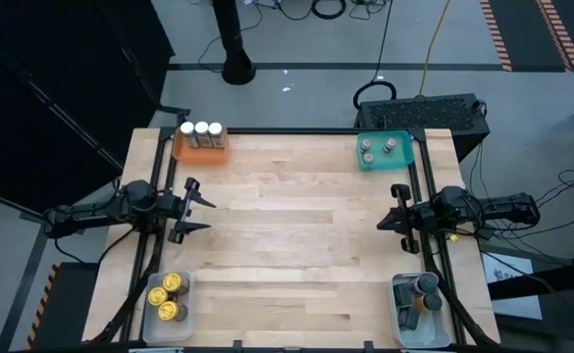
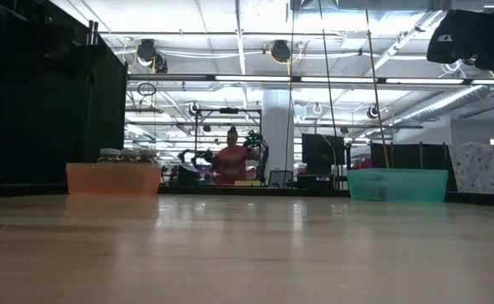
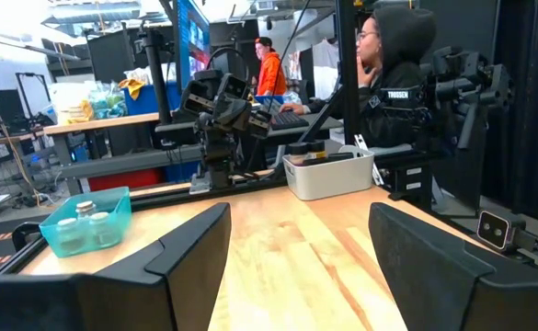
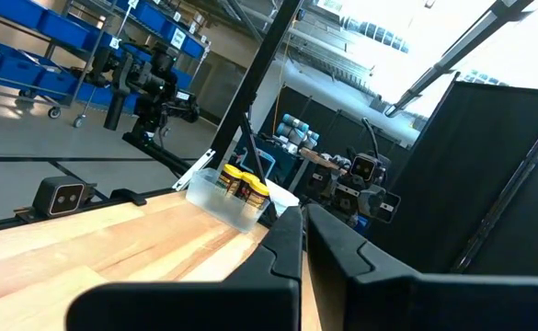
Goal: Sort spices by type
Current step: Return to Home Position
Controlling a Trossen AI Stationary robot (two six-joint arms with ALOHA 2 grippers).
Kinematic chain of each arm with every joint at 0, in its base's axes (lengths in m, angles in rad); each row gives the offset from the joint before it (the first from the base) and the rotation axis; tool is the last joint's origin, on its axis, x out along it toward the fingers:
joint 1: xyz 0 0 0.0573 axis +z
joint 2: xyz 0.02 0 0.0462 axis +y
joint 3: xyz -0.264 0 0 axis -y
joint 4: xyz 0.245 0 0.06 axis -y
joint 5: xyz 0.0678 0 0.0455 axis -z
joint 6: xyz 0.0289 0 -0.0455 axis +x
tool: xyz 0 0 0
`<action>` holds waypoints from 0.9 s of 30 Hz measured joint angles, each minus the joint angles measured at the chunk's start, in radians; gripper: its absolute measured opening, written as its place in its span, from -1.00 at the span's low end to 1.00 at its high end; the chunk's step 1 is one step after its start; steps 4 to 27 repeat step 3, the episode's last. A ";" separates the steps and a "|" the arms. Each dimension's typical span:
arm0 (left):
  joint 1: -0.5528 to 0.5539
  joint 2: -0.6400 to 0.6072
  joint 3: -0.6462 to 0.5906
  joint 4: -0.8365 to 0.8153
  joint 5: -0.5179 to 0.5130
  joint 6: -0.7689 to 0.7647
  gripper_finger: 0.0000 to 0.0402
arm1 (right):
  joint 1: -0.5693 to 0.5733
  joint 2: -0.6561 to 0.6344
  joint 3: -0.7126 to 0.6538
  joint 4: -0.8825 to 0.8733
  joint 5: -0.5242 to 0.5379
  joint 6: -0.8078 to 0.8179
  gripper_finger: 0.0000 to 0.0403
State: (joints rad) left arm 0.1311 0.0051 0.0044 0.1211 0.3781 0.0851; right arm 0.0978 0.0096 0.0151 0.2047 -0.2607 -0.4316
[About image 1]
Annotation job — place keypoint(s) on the white plastic bin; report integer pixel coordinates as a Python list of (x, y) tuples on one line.
[(429, 336)]

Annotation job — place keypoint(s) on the clear plastic bin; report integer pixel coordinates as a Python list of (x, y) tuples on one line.
[(169, 333)]

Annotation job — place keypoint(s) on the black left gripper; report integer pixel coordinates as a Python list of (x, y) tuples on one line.
[(178, 208)]

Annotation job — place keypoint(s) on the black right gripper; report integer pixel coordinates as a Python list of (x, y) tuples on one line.
[(424, 218)]

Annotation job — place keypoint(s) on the orange spice bottle black cap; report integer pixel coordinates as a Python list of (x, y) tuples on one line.
[(431, 301)]

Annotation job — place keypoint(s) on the white printed paper sheet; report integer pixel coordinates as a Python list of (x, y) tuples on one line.
[(517, 306)]

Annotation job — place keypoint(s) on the black curtain partition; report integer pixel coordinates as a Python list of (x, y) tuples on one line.
[(46, 73)]

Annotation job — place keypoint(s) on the black-capped purple-label spice bottle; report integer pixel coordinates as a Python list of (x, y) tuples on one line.
[(425, 283)]

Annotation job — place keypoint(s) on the black hazard-edged floor mat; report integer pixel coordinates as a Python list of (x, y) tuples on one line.
[(527, 29), (66, 318)]

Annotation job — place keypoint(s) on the black perforated computer case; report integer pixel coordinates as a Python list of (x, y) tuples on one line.
[(424, 115)]

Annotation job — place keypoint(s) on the black table frame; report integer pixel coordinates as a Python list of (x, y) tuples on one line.
[(291, 131)]

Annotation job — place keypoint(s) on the white-capped clear spice bottle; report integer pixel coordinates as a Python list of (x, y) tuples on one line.
[(216, 133), (187, 133), (201, 133)]

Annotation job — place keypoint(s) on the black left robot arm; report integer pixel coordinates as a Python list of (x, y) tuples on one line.
[(95, 211)]

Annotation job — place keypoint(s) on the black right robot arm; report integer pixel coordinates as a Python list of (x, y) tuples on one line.
[(492, 208)]

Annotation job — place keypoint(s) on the orange plastic bin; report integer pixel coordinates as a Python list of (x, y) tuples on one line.
[(198, 154)]

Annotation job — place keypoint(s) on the teal plastic bin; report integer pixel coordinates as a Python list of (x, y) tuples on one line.
[(404, 159)]

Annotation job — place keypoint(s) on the black support beam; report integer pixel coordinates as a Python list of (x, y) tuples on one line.
[(551, 279)]

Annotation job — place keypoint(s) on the dark green pepper tin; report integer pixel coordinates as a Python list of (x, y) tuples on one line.
[(401, 294), (408, 318)]

